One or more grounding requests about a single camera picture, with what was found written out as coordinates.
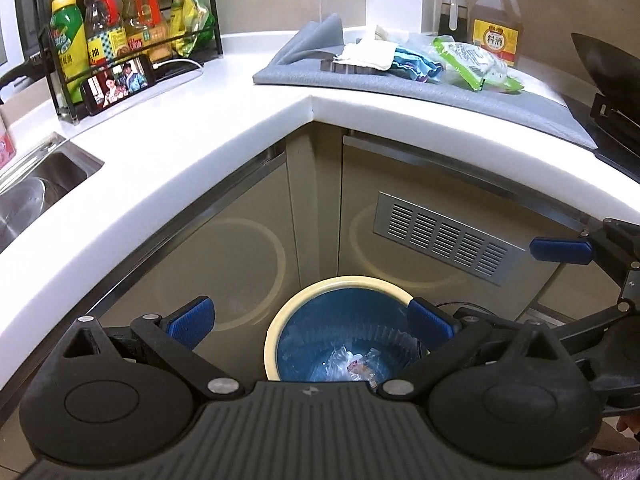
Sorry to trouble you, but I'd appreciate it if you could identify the clear plastic bag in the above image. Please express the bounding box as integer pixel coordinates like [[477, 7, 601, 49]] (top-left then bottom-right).
[[317, 346, 382, 387]]

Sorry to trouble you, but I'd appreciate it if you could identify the green snack bag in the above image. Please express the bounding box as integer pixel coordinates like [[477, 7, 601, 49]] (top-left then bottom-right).
[[432, 37, 524, 93]]

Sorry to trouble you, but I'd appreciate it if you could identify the blue wrapper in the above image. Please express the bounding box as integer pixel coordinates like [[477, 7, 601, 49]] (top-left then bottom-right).
[[388, 47, 444, 82]]

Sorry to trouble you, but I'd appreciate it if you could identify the white paper towel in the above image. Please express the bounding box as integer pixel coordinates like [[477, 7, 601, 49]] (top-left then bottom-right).
[[334, 39, 398, 72]]

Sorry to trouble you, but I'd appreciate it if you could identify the cream blue trash bin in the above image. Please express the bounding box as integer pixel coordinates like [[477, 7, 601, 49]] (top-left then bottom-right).
[[264, 275, 428, 387]]

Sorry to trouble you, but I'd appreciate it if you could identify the person right hand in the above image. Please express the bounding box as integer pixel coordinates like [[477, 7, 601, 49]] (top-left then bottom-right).
[[615, 413, 640, 440]]

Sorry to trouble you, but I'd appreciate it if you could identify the silver vent grille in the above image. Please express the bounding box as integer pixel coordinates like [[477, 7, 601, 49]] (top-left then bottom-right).
[[373, 192, 525, 286]]

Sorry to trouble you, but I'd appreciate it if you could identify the grey counter mat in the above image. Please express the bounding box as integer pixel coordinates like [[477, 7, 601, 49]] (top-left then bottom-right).
[[253, 14, 597, 151]]

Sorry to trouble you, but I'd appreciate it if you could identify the black wok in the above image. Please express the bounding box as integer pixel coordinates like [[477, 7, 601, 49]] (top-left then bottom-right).
[[572, 32, 640, 124]]

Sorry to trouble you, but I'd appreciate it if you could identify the stainless steel sink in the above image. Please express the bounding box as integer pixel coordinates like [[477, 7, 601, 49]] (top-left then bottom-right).
[[1, 133, 103, 250]]

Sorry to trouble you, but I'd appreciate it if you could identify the cooking wine jug yellow label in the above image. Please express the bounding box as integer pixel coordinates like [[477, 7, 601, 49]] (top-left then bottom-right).
[[469, 0, 524, 67]]

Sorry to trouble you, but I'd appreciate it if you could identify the smartphone showing video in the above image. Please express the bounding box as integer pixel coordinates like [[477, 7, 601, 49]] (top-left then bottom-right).
[[80, 54, 156, 116]]

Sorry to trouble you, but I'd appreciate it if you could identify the dark soy sauce dispenser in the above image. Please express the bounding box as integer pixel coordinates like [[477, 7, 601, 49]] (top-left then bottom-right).
[[438, 0, 469, 42]]

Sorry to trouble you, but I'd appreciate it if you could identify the red cap sauce bottle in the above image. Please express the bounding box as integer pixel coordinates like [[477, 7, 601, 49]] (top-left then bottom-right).
[[85, 0, 129, 66]]

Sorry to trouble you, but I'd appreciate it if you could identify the yellow green snack packet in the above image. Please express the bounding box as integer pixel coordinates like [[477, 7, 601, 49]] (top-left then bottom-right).
[[169, 0, 217, 58]]

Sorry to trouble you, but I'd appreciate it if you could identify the amber oil bottle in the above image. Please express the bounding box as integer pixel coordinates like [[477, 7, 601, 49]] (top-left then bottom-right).
[[122, 0, 172, 63]]

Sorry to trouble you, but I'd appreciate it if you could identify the green yellow sauce bottle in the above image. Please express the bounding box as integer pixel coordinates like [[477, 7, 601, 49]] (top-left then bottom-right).
[[50, 0, 90, 104]]

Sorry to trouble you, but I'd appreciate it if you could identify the white charging cable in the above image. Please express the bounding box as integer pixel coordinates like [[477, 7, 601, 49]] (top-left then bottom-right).
[[74, 58, 205, 131]]

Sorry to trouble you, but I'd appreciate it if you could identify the black wire spice rack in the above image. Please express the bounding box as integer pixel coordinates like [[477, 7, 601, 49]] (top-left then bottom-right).
[[32, 0, 224, 122]]

